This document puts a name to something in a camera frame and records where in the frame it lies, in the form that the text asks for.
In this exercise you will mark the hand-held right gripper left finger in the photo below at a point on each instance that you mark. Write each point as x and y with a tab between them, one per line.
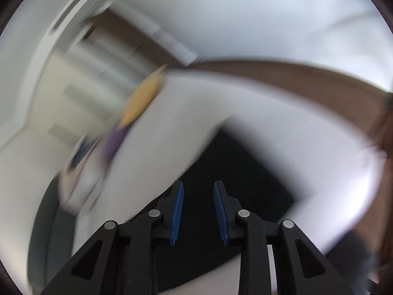
177	212

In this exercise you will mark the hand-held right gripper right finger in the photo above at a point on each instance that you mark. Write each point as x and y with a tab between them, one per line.
220	212

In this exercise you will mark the white bed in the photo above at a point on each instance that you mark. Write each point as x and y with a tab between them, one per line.
215	147

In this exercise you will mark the yellow and purple cloth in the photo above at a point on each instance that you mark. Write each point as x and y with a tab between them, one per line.
135	110

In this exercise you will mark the blue and white object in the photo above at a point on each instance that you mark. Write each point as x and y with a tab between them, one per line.
80	153

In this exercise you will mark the brown wooden headboard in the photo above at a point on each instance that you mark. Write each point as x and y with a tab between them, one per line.
322	89

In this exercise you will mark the ceiling air vent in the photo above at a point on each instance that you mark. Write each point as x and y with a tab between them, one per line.
73	6

